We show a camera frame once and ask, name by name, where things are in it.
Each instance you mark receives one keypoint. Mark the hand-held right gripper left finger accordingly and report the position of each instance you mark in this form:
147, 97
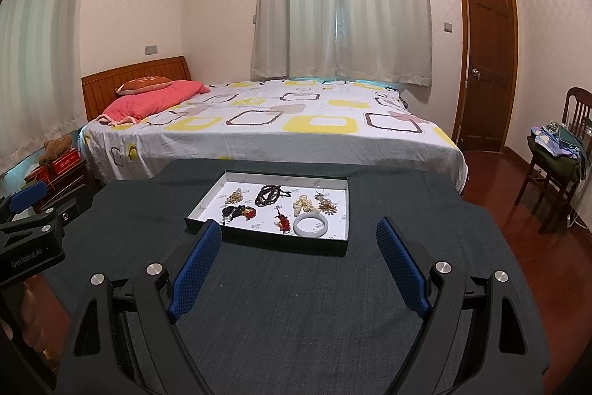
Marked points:
194, 270

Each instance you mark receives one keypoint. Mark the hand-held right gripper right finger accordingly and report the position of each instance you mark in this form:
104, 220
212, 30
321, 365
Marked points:
402, 270

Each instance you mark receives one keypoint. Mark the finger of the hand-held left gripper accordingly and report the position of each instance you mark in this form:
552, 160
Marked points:
74, 203
30, 193

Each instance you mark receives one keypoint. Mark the small red knot pendant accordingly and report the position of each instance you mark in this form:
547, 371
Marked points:
250, 214

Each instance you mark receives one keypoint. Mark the green jewelry box tray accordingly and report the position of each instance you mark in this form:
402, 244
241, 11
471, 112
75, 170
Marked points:
268, 240

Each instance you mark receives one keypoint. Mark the rose gold brooch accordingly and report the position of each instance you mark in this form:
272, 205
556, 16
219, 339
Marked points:
237, 196

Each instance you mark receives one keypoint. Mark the pearl flower brooch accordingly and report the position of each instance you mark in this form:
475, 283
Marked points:
327, 205

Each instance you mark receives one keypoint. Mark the white jade bangle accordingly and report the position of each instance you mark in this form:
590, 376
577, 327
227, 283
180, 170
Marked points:
298, 228

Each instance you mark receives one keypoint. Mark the person's left hand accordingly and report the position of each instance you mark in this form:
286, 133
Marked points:
27, 307

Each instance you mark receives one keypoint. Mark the wooden nightstand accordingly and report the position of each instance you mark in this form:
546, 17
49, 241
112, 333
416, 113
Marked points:
69, 186

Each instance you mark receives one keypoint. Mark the red box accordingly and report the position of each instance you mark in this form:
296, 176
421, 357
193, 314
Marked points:
64, 163

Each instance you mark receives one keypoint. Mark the brown teddy bear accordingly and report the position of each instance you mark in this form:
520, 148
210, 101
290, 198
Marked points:
55, 147

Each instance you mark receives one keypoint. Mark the dark grey tablecloth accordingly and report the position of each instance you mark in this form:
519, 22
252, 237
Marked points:
286, 307

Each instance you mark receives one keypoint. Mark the pink pillow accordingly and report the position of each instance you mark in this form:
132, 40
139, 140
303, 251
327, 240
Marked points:
148, 101

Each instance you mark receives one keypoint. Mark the wooden headboard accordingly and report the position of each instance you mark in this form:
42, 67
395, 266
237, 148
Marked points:
106, 80

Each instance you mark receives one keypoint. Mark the brown cushion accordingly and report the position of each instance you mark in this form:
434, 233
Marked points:
143, 85

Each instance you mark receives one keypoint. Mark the sheer striped side curtain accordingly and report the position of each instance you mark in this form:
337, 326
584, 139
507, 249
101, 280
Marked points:
41, 52

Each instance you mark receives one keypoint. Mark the bed with patterned sheet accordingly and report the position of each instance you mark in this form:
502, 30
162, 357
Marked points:
277, 131

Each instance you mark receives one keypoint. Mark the pile of clothes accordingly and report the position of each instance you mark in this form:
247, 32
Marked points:
555, 154

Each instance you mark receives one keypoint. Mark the brown wooden door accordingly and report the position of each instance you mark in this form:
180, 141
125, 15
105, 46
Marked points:
488, 62

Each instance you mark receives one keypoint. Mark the dark wooden chair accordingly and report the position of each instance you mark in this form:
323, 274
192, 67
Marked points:
578, 108

